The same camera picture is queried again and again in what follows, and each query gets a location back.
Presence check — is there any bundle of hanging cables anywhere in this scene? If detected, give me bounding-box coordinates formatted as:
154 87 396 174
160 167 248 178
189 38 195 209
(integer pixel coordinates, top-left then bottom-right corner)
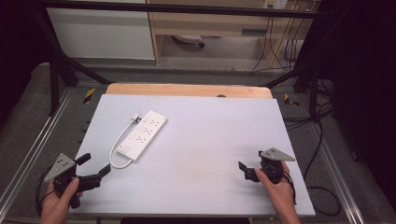
249 8 313 75

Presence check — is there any black floor cable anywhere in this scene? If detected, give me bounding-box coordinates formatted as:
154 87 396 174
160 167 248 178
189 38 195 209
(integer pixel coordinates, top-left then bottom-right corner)
282 102 342 218

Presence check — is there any person's right hand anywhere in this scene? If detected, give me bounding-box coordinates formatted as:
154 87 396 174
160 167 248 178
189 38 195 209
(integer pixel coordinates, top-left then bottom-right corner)
254 161 297 213

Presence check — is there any white power strip cable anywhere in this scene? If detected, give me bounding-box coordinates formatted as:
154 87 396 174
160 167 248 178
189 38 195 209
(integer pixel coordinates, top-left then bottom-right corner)
108 119 134 170

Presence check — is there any black metal frame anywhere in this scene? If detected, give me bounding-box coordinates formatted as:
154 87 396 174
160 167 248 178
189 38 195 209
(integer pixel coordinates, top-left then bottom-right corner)
31 0 325 119

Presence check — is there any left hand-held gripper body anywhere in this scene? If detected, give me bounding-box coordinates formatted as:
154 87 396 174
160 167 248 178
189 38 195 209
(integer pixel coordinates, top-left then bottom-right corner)
43 152 104 210

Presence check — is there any wooden desk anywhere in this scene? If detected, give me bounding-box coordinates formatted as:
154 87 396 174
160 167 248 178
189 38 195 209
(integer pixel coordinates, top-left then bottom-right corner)
146 0 316 68

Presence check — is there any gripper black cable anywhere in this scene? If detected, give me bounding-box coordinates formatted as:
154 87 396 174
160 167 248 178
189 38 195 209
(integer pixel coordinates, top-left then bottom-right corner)
35 165 56 217
281 169 298 205

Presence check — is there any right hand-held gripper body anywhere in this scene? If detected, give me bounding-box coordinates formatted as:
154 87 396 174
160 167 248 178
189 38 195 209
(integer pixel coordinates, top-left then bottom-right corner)
244 147 296 185

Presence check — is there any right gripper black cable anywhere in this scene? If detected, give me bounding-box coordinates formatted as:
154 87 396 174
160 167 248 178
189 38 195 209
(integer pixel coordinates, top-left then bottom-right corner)
281 169 298 205

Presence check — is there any aluminium rail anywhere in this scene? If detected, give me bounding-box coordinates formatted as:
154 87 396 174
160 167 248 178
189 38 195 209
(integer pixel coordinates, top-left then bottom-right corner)
0 88 74 213
307 120 367 224

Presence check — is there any white power strip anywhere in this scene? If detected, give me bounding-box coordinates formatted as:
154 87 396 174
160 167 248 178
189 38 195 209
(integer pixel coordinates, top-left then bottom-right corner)
116 109 169 162

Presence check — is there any person's left hand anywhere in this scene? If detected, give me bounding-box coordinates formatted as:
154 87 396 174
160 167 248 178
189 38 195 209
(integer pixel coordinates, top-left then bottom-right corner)
39 176 84 224

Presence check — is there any white wall socket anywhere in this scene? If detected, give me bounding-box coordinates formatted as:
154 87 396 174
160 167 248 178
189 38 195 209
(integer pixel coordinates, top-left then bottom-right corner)
262 0 290 10

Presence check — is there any wooden table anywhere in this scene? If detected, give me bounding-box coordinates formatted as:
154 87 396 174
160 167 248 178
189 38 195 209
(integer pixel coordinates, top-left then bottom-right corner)
105 82 274 100

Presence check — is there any white cabinet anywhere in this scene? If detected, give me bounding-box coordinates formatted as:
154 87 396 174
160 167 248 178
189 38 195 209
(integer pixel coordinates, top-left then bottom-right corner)
46 7 156 61

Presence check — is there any chair base with caster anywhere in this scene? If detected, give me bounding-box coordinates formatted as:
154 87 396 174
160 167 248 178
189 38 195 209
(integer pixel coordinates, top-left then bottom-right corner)
172 34 206 49

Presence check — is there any black curtain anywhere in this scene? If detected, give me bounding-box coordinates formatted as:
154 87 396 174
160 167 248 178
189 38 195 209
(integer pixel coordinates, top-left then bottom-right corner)
313 0 396 204
0 0 49 126

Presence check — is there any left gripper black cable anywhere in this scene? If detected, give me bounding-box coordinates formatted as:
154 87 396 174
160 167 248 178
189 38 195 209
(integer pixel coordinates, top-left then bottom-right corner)
35 165 56 217

